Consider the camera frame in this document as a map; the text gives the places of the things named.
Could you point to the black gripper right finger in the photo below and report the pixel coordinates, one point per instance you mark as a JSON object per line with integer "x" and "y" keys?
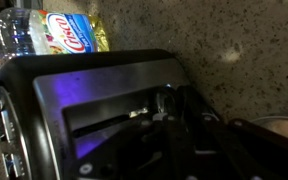
{"x": 224, "y": 150}

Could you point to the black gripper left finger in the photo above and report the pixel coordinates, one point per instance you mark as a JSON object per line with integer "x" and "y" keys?
{"x": 127, "y": 153}

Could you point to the black silver bread toaster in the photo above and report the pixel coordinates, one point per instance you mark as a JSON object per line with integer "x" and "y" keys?
{"x": 84, "y": 86}

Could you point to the small metal bowl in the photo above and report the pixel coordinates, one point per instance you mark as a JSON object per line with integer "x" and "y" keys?
{"x": 284, "y": 128}

